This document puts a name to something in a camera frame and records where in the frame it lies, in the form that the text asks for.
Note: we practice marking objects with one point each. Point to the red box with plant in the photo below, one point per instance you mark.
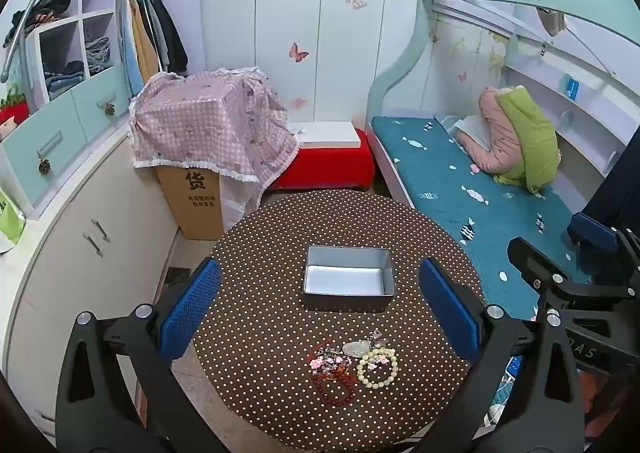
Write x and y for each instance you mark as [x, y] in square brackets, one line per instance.
[12, 108]

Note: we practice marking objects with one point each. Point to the brown cardboard box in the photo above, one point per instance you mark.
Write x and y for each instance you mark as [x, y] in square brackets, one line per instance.
[200, 213]

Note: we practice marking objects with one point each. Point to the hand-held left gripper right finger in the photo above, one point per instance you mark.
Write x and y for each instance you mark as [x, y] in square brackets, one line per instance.
[450, 313]

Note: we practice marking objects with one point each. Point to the dark folded clothes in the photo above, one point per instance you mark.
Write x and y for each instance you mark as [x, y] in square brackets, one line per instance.
[45, 13]

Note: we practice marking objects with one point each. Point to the grey folded clothes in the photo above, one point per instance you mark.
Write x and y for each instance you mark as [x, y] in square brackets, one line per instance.
[97, 55]

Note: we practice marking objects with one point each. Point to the green bag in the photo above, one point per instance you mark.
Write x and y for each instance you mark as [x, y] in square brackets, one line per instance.
[10, 223]

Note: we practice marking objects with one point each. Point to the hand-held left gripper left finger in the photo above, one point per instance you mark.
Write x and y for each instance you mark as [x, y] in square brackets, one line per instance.
[192, 308]

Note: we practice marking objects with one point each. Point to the pink butterfly sticker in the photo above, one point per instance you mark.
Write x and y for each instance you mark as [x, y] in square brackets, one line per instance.
[298, 53]

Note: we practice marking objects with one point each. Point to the black hanging jacket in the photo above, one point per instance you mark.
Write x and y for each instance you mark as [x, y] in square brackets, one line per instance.
[172, 38]

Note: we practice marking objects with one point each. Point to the pink checked cloth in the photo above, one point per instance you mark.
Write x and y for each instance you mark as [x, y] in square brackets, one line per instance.
[210, 123]

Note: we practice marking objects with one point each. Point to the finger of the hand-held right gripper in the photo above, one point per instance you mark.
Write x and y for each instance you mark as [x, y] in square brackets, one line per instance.
[595, 233]
[532, 258]

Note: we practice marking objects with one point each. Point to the teal fish-print bed sheet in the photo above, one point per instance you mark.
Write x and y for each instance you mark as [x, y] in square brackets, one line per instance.
[450, 193]

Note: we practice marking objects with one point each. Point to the folded jeans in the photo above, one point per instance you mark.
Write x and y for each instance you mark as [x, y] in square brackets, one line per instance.
[62, 77]

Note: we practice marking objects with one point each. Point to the white wardrobe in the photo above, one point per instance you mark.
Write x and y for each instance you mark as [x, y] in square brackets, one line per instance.
[300, 8]

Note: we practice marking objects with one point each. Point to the mint drawer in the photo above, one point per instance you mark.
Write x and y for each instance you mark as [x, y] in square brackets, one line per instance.
[25, 173]
[95, 123]

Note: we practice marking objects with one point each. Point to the brown polka-dot tablecloth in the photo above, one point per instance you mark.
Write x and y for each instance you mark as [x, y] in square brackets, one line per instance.
[260, 283]

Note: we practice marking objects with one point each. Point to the silver metal tin box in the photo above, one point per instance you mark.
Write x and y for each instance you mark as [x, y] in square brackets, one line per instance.
[345, 302]

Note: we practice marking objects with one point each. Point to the silver curved metal rail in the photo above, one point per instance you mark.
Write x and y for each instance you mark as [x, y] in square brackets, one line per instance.
[30, 8]

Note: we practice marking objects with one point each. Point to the grey hanging garment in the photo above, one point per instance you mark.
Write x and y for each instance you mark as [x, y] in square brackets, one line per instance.
[154, 28]

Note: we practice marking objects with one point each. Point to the small blue box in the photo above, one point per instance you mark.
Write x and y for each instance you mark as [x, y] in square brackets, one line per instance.
[572, 86]

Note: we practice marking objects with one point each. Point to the translucent white jade pendant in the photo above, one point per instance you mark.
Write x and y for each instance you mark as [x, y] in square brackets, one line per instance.
[356, 349]

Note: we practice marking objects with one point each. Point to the red ottoman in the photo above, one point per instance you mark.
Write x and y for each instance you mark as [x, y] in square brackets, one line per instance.
[325, 168]

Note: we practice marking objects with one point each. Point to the beige hanging cloth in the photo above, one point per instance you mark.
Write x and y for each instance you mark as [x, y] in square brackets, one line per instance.
[551, 22]

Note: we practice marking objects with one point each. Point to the white base cabinet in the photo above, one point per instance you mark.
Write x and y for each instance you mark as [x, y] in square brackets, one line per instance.
[75, 293]

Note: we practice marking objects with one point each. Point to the light blue hanging garment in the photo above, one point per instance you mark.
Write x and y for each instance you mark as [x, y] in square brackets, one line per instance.
[127, 48]

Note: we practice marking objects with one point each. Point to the pine cone knob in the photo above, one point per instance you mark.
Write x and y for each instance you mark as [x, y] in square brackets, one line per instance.
[109, 109]
[45, 167]

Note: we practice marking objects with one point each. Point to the white flat box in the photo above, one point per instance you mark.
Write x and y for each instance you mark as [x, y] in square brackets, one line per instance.
[325, 135]

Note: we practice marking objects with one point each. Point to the pink jacket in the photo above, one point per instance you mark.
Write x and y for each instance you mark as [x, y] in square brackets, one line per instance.
[492, 133]

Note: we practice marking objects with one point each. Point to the folded pink green quilt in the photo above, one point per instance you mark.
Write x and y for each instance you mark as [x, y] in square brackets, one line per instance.
[530, 143]

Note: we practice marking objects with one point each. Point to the tan hanging coat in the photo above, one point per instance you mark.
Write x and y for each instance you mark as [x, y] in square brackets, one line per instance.
[142, 38]

